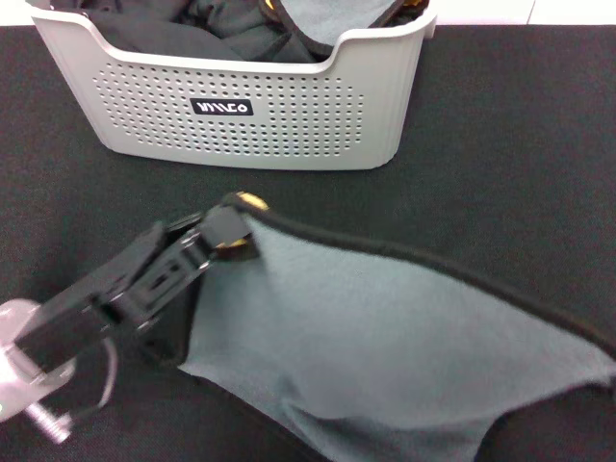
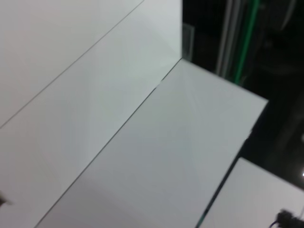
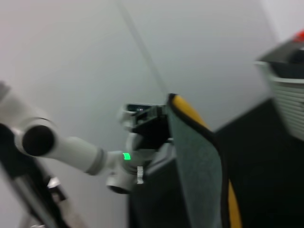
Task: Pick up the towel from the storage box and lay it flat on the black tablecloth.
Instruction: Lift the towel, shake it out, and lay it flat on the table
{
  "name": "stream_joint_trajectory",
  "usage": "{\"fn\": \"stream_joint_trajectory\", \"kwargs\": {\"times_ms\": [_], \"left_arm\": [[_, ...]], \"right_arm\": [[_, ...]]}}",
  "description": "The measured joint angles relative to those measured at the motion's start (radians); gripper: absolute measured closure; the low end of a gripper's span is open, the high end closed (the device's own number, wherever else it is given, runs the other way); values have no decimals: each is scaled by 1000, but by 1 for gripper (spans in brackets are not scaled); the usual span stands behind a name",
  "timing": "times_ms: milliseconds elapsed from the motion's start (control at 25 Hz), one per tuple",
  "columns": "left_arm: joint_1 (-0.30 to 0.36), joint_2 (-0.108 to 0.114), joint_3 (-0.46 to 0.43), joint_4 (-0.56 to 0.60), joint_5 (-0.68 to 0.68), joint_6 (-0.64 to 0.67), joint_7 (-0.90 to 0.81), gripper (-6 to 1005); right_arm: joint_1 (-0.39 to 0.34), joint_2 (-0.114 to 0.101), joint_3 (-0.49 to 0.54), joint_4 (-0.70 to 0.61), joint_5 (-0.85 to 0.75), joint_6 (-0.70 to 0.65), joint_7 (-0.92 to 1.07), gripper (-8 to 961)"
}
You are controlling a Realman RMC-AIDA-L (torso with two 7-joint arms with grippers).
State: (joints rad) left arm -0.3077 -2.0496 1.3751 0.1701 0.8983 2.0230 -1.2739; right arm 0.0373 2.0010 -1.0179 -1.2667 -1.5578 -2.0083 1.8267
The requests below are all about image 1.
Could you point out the grey perforated storage box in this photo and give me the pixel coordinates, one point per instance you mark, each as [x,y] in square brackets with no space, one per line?
[289,139]

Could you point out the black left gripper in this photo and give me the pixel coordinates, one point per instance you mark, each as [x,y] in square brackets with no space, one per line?
[96,313]

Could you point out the grey yellow towel black trim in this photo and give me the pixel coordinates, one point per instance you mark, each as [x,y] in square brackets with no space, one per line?
[327,21]
[361,337]

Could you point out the black cloth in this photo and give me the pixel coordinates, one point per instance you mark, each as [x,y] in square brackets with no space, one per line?
[159,33]

